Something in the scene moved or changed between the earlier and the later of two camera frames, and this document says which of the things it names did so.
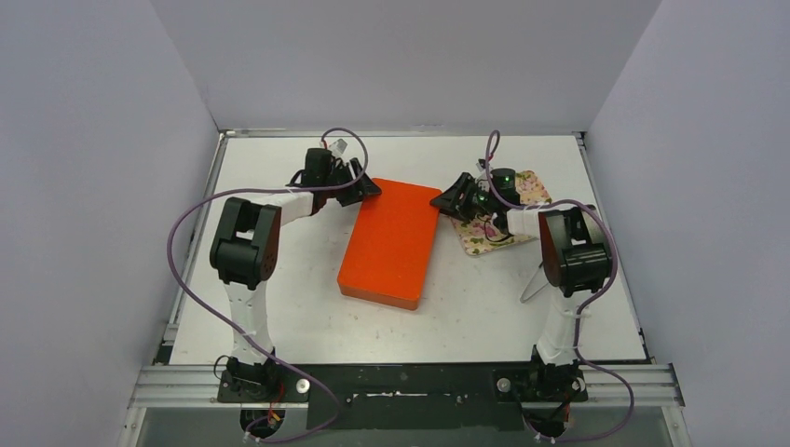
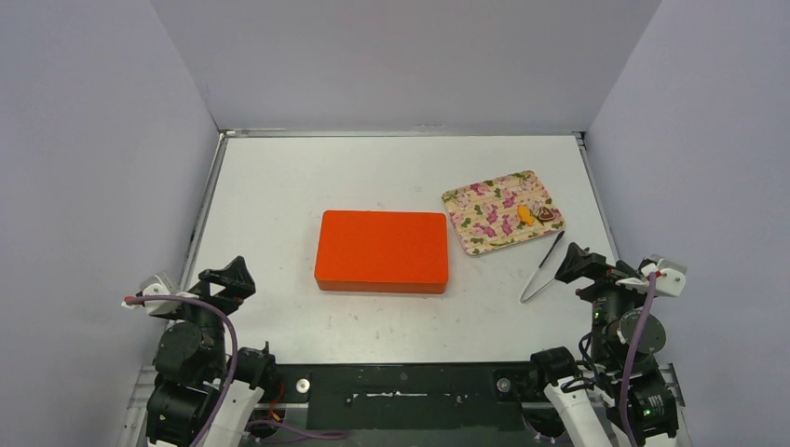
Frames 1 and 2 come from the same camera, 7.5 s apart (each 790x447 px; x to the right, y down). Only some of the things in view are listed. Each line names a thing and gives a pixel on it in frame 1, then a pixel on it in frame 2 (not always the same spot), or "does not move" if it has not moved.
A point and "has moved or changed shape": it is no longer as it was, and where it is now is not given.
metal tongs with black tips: x=523 y=300 does not move
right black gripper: x=467 y=196 to x=595 y=271
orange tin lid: x=389 y=251 has moved or changed shape
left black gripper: x=357 y=192 to x=236 y=279
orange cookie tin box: x=399 y=287 has moved or changed shape
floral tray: x=481 y=236 does not move
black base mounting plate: x=406 y=396 does not move
